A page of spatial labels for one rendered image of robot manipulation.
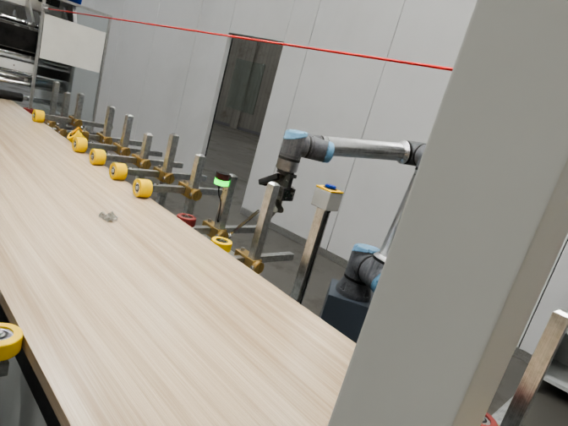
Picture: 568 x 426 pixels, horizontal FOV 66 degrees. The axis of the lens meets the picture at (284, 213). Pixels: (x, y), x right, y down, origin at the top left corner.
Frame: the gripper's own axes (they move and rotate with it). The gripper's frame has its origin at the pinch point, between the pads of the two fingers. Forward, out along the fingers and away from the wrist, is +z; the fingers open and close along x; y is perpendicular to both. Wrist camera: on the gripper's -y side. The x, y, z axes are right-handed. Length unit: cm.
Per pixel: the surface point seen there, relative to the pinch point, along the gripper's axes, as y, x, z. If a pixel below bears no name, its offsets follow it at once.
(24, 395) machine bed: 46, -102, 23
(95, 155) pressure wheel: -91, -38, 4
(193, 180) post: -38.0, -14.5, -1.8
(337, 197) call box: 39.8, -12.1, -21.0
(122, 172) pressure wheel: -65, -35, 4
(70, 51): -266, 3, -39
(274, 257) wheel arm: 7.8, 1.6, 16.5
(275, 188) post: 12.0, -13.4, -14.6
